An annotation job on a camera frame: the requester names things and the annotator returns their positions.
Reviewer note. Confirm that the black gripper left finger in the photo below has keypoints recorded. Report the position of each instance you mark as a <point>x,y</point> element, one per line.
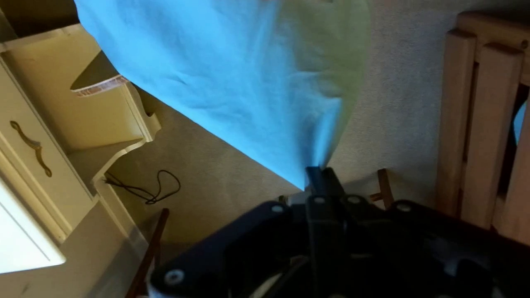
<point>321,222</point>

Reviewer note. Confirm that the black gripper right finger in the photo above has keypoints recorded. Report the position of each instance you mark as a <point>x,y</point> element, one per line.
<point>334,193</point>

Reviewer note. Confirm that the blue cloth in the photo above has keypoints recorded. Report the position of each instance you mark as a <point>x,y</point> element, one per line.
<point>278,79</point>

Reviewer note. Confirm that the cream slatted chair backrest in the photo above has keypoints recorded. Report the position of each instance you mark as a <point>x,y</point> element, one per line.
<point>485,135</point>

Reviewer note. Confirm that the cream nightstand with drawer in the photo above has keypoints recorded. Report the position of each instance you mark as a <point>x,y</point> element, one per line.
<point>67,119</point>

